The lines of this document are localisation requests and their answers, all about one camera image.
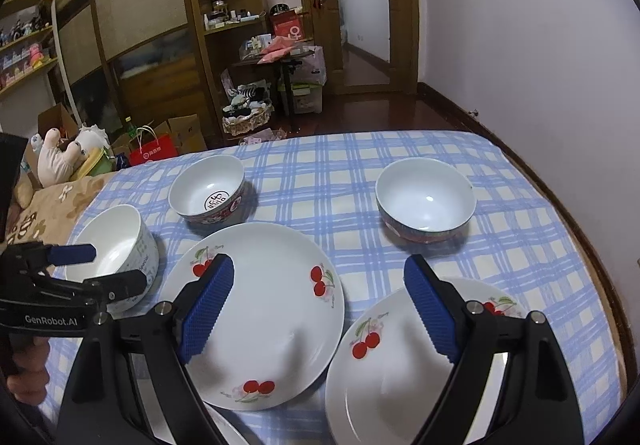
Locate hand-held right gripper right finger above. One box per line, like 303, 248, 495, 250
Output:
404, 253, 586, 445

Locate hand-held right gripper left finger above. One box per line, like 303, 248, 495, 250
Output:
55, 253, 236, 445

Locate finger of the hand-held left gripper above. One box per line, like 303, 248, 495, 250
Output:
4, 244, 97, 277
82, 269, 146, 304

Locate tall white bowl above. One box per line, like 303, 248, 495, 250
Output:
64, 204, 160, 315

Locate white cherry plate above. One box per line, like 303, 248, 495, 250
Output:
325, 277, 531, 445
157, 222, 346, 412

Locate plain white red-patterned bowl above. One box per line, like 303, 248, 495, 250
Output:
375, 157, 477, 244

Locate bowl with round seal print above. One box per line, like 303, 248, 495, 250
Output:
168, 155, 247, 226

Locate person's left hand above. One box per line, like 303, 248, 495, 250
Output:
7, 367, 51, 407

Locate green yellow container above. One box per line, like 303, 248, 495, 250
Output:
75, 147, 115, 176

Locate pink cream plush toy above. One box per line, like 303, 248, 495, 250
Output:
30, 127, 76, 188

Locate white plush toy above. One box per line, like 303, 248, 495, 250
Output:
74, 124, 112, 160

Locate red paper shopping bag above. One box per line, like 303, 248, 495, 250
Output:
129, 126, 179, 168

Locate open cardboard box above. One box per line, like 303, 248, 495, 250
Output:
152, 114, 208, 156
37, 103, 81, 140

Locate blue plaid blanket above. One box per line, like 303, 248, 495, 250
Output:
37, 130, 628, 445

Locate cardboard box of pink cards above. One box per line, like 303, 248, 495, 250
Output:
242, 127, 288, 146

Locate white pole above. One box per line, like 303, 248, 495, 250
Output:
50, 0, 78, 113

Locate lace basket of socks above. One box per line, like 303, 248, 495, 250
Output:
221, 82, 276, 136

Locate wooden wardrobe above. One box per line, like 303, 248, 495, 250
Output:
37, 0, 221, 146

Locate clear plastic storage box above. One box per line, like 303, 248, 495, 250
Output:
290, 82, 323, 114

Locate small dark side table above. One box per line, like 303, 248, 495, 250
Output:
232, 45, 316, 118

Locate pale plastic bag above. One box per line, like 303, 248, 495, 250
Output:
292, 45, 327, 86

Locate pink cloth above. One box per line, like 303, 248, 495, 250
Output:
257, 37, 306, 63

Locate red cardboard box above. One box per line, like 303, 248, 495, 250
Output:
270, 10, 306, 43

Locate wooden door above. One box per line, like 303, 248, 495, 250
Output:
295, 0, 418, 96

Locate wall shelf with toys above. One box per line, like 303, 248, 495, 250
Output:
0, 0, 61, 96

